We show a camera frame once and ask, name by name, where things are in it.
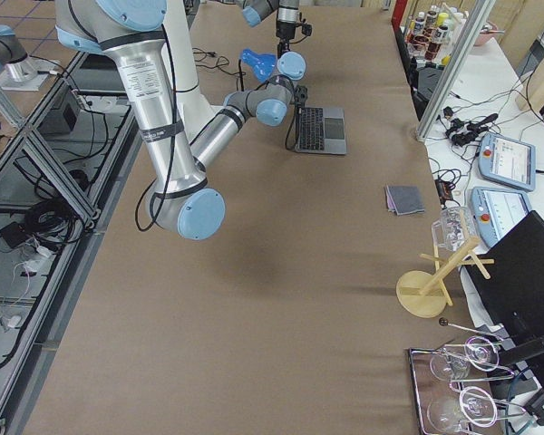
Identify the upper wine glass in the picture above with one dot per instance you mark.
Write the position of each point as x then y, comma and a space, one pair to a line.
454, 361

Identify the aluminium frame post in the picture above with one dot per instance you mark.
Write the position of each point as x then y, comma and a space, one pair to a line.
469, 34

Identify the rack of bottles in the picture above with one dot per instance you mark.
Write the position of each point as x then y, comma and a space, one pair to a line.
431, 31

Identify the near blue teach pendant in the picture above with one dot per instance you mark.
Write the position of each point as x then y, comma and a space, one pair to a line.
497, 211

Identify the wooden mug tree stand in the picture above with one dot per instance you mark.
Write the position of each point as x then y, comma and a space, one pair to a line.
425, 295

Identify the black glass rack tray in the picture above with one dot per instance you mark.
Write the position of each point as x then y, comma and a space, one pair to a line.
520, 400

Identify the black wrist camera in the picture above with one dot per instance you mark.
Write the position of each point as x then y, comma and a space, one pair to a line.
306, 29

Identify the black monitor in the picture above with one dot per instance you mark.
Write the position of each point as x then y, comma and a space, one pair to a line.
513, 295

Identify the wine glass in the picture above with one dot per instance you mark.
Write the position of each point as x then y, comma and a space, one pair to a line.
454, 361
465, 412

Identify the folded grey cloth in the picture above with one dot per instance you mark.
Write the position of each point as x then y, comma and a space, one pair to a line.
403, 200

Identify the far blue teach pendant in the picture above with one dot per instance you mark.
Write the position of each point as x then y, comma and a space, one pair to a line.
507, 161

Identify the lower wine glass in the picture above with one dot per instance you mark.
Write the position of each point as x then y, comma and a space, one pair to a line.
465, 412

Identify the blue teach pendant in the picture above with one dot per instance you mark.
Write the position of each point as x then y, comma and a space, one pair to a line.
507, 161
497, 211

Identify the blue desk lamp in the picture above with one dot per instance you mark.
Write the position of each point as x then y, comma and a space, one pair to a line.
263, 65

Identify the grey laptop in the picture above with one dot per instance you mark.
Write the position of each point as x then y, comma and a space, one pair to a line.
321, 131

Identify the black power adapter box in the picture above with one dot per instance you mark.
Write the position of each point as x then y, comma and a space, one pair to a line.
14, 234

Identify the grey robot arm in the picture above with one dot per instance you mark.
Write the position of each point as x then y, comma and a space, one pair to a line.
287, 18
150, 45

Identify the clear glass mug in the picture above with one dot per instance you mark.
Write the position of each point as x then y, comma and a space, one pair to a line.
454, 226

